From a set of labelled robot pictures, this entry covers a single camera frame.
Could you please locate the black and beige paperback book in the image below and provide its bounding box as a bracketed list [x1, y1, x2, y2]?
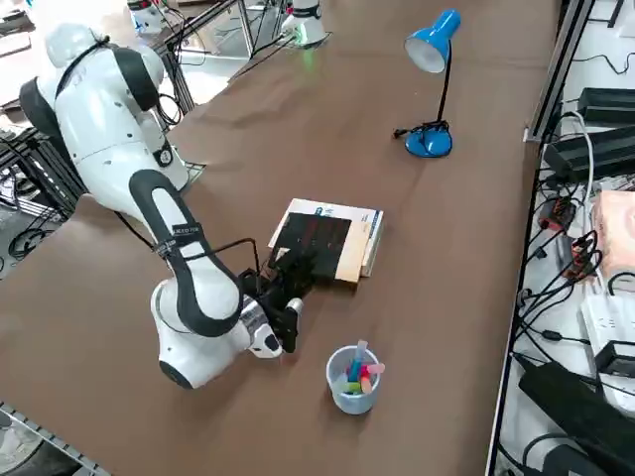
[267, 210, 372, 292]

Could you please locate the aluminium table edge rail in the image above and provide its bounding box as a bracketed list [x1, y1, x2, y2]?
[484, 0, 596, 476]

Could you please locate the translucent pen cup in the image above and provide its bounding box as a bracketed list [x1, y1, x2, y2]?
[325, 345, 387, 416]

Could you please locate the red and black device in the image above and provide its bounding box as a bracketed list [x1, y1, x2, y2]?
[538, 196, 576, 232]

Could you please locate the white power strip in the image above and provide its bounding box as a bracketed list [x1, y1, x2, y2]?
[579, 292, 635, 348]

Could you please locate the large black power adapter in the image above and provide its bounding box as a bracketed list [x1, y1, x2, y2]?
[518, 359, 635, 457]

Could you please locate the peach tissue box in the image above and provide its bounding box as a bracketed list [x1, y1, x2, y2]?
[589, 190, 635, 287]

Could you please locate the blue desk lamp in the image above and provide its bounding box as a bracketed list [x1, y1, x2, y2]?
[403, 8, 462, 159]

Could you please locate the white and blue book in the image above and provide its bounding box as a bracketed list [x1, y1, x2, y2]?
[286, 197, 386, 279]

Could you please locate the pale blue highlighter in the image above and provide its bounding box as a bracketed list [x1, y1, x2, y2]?
[353, 339, 369, 378]

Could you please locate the black lamp cable with plug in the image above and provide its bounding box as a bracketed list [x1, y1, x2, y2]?
[393, 120, 453, 150]

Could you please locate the white cable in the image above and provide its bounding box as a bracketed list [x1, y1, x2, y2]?
[559, 111, 596, 205]

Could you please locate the small black box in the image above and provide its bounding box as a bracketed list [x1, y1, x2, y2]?
[593, 340, 631, 376]

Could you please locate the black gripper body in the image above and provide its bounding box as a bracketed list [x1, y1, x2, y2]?
[255, 275, 294, 346]

